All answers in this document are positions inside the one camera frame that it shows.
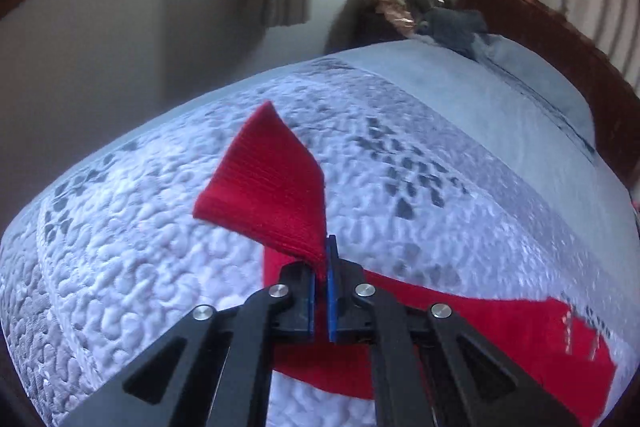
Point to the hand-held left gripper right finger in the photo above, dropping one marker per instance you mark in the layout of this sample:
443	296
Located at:
331	297

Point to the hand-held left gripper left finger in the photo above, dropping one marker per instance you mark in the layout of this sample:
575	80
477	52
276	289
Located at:
311	307

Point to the red knit garment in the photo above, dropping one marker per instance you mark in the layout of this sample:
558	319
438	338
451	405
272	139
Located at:
280	187

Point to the white quilted leaf-pattern bedspread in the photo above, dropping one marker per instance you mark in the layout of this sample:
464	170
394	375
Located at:
150	232

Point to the grey bed sheet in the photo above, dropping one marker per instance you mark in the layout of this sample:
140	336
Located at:
450	77

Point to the dark blue garment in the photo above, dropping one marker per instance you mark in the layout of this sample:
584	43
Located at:
452	27

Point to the grey pillow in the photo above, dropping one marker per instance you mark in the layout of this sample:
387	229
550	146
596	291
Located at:
540	82

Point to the dark wooden headboard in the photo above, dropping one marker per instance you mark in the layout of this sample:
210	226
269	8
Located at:
560	32

